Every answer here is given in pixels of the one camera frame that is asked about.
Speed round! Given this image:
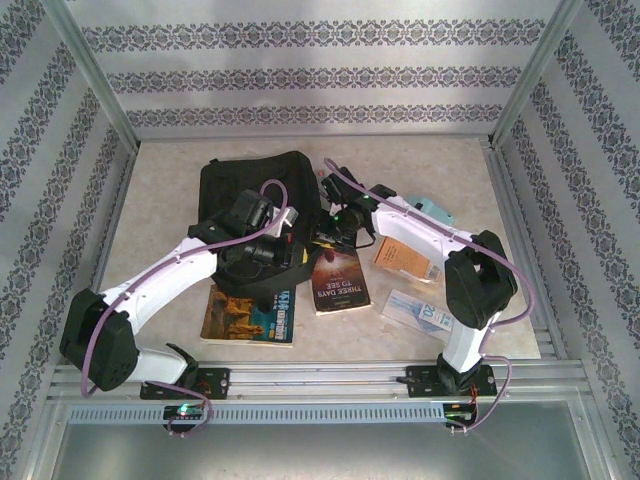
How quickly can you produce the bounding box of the dark red Three Days book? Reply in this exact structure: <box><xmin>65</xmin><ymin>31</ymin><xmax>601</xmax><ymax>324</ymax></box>
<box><xmin>309</xmin><ymin>244</ymin><xmax>374</xmax><ymax>317</ymax></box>

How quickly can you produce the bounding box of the black student bag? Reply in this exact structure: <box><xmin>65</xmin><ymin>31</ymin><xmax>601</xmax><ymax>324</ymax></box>
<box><xmin>198</xmin><ymin>149</ymin><xmax>326</xmax><ymax>314</ymax></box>

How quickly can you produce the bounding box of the orange paperback book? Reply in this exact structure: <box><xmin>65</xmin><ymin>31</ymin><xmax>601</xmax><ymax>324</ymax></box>
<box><xmin>370</xmin><ymin>235</ymin><xmax>444</xmax><ymax>286</ymax></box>

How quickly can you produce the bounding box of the teal box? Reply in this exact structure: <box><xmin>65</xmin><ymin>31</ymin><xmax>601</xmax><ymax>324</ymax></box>
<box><xmin>404</xmin><ymin>195</ymin><xmax>457</xmax><ymax>227</ymax></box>

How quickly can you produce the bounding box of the blue orange landscape cover book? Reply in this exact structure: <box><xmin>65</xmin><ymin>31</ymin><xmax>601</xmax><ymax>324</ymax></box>
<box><xmin>199</xmin><ymin>283</ymin><xmax>297</xmax><ymax>349</ymax></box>

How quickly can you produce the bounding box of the left controller board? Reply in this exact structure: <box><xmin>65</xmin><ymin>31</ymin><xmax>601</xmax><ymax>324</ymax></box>
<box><xmin>163</xmin><ymin>403</ymin><xmax>207</xmax><ymax>422</ymax></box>

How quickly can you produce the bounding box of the controller board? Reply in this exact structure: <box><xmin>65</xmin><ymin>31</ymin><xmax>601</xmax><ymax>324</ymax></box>
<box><xmin>443</xmin><ymin>407</ymin><xmax>479</xmax><ymax>429</ymax></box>
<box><xmin>163</xmin><ymin>403</ymin><xmax>207</xmax><ymax>422</ymax></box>

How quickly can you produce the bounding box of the right controller board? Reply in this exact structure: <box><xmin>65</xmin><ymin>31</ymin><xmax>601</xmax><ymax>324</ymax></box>
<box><xmin>443</xmin><ymin>407</ymin><xmax>479</xmax><ymax>429</ymax></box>

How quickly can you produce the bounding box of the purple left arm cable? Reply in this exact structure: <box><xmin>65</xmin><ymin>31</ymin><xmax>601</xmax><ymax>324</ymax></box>
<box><xmin>79</xmin><ymin>178</ymin><xmax>301</xmax><ymax>440</ymax></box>

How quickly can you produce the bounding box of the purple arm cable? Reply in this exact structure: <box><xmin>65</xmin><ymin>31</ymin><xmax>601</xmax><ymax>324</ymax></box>
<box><xmin>79</xmin><ymin>178</ymin><xmax>301</xmax><ymax>440</ymax></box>
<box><xmin>323</xmin><ymin>157</ymin><xmax>539</xmax><ymax>434</ymax></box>

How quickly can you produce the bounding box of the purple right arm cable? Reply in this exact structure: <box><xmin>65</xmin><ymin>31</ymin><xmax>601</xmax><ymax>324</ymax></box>
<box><xmin>323</xmin><ymin>157</ymin><xmax>539</xmax><ymax>434</ymax></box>

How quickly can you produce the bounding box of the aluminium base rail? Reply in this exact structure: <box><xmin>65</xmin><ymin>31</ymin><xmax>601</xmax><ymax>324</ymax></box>
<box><xmin>49</xmin><ymin>360</ymin><xmax>586</xmax><ymax>401</ymax></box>

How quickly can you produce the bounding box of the aluminium side rail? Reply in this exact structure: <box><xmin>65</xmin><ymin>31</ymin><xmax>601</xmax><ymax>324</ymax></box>
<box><xmin>69</xmin><ymin>144</ymin><xmax>139</xmax><ymax>364</ymax></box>
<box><xmin>485</xmin><ymin>139</ymin><xmax>569</xmax><ymax>360</ymax></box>

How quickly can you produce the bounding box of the grey slotted cable duct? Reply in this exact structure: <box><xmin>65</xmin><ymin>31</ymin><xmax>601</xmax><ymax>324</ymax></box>
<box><xmin>66</xmin><ymin>402</ymin><xmax>446</xmax><ymax>426</ymax></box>

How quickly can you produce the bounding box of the aluminium frame post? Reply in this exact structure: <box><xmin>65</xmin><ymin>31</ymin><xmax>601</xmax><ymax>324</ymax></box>
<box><xmin>42</xmin><ymin>0</ymin><xmax>141</xmax><ymax>149</ymax></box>
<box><xmin>489</xmin><ymin>0</ymin><xmax>584</xmax><ymax>146</ymax></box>

